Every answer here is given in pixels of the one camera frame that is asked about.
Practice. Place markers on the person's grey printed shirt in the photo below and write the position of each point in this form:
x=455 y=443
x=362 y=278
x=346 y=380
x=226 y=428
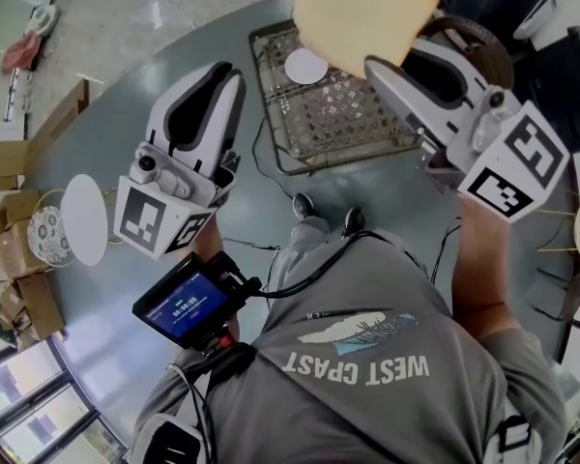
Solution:
x=367 y=404

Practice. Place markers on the person's grey trousers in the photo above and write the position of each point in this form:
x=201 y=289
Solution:
x=309 y=244

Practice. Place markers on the flat brown cardboard sheet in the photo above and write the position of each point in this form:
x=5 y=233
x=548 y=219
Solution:
x=34 y=143

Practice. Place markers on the brown wicker chair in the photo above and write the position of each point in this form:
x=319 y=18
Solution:
x=483 y=41

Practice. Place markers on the person's right forearm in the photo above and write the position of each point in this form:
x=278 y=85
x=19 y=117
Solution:
x=488 y=269

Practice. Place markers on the person's right dark shoe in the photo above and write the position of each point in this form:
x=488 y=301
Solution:
x=354 y=220

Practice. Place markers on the small white plate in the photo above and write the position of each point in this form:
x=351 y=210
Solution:
x=303 y=66

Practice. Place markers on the white floor device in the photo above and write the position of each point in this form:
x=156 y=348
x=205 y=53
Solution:
x=44 y=18

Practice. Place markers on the woven rattan low table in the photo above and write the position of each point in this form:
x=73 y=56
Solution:
x=328 y=114

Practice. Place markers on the dark curved frame chair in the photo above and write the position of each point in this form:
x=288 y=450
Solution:
x=577 y=298

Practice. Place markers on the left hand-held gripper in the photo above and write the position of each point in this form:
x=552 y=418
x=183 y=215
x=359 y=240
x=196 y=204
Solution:
x=140 y=215

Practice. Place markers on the black armchair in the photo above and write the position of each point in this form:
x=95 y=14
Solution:
x=560 y=90

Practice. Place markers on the red cloth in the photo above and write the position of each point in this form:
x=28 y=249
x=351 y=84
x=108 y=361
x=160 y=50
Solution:
x=21 y=51

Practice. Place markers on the black monitor with blue screen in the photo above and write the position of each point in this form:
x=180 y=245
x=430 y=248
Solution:
x=188 y=302

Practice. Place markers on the person's left dark shoe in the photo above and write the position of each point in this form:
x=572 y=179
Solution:
x=303 y=206

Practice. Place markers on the patterned round plate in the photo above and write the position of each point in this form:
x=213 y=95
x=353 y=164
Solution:
x=46 y=237

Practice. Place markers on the person's dark shoe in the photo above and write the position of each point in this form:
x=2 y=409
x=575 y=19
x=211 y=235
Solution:
x=354 y=220
x=303 y=206

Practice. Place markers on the pile of cardboard boxes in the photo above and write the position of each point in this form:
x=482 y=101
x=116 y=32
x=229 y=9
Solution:
x=21 y=269

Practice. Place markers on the person's left forearm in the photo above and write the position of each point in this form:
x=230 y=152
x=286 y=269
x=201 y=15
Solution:
x=209 y=242

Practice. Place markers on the white round side table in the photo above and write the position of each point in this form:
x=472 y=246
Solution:
x=83 y=220

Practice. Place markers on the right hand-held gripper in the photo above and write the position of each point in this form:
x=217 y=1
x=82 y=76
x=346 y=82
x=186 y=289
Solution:
x=498 y=162

